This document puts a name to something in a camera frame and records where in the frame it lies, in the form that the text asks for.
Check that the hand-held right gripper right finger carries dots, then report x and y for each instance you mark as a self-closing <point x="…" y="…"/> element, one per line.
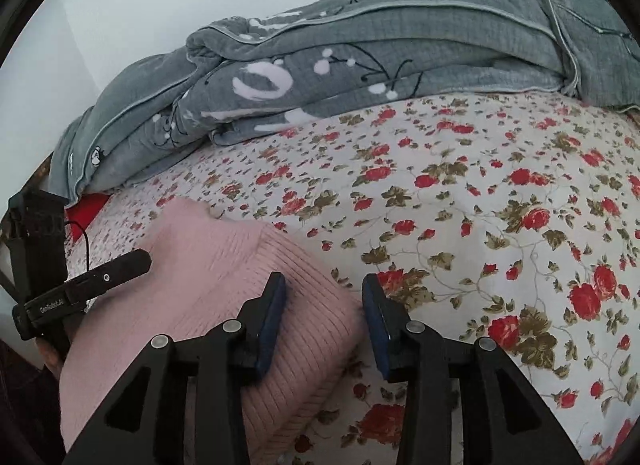
<point x="377" y="325"/>

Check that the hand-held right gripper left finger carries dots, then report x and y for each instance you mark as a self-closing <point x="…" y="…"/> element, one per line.
<point x="272" y="325"/>

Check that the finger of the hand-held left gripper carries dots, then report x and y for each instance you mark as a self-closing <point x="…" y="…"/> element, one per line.
<point x="115" y="275"/>

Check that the pink knitted sweater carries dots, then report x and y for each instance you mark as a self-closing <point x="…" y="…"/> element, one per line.
<point x="210" y="255"/>

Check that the person's left hand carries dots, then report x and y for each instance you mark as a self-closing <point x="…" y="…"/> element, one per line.
<point x="50" y="362"/>

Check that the red cloth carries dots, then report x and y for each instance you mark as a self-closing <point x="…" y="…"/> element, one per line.
<point x="85" y="215"/>

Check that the floral bedsheet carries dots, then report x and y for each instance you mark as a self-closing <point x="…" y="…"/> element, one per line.
<point x="475" y="195"/>

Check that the grey printed quilt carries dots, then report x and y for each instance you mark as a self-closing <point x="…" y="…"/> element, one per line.
<point x="400" y="45"/>

